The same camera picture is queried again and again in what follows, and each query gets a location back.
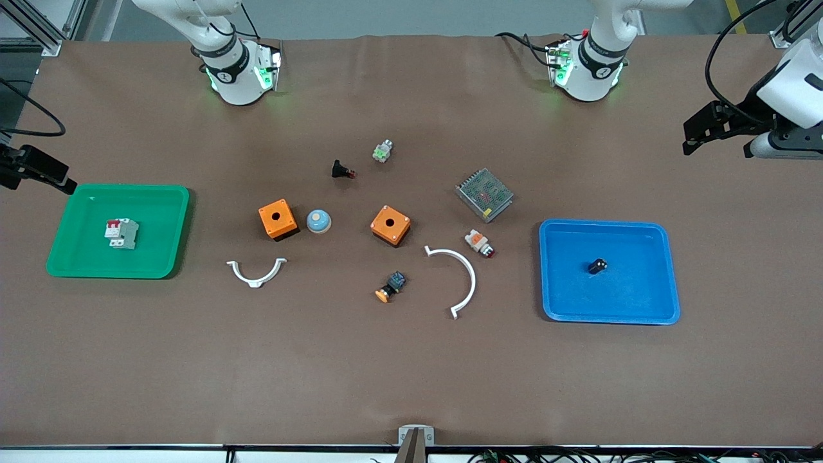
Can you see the aluminium frame profile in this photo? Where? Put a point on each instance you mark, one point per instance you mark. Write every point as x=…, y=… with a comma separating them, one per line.
x=794, y=26
x=45, y=26

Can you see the black red push button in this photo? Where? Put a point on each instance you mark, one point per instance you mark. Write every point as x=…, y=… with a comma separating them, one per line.
x=339, y=170

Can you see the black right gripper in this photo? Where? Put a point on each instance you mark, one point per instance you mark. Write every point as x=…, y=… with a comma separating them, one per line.
x=13, y=168

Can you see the green plastic tray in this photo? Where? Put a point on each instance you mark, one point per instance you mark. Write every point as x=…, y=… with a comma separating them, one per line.
x=83, y=257

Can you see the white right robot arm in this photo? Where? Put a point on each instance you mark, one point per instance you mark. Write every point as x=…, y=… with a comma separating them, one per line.
x=235, y=83

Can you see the metal mesh power supply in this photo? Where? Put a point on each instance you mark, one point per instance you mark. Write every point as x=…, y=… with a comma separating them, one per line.
x=484, y=194

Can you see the orange button box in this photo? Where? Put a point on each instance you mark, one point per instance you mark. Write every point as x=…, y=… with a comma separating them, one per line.
x=278, y=219
x=390, y=225

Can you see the blue plastic tray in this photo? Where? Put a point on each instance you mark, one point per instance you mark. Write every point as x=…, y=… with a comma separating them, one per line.
x=611, y=296

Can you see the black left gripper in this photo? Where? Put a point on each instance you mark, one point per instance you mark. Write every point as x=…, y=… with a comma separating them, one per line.
x=750, y=114

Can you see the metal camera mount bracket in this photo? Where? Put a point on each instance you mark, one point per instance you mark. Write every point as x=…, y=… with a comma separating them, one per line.
x=416, y=436

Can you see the white orange red button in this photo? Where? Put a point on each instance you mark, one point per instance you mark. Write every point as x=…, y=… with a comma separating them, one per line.
x=478, y=241

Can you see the yellow button black blue body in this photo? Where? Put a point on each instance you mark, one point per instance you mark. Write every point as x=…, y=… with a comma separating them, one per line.
x=391, y=287

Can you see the black cylindrical capacitor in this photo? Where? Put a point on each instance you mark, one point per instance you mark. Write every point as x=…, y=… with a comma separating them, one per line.
x=597, y=265

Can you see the silver green indicator lamp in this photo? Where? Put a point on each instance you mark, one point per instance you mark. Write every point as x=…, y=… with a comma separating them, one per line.
x=382, y=152

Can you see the blue white dome button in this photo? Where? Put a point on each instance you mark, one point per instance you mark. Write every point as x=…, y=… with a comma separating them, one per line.
x=318, y=221

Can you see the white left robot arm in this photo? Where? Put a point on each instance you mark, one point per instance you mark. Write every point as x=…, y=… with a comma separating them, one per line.
x=588, y=77

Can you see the grey circuit breaker red switch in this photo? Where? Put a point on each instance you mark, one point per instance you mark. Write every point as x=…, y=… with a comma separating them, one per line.
x=122, y=233

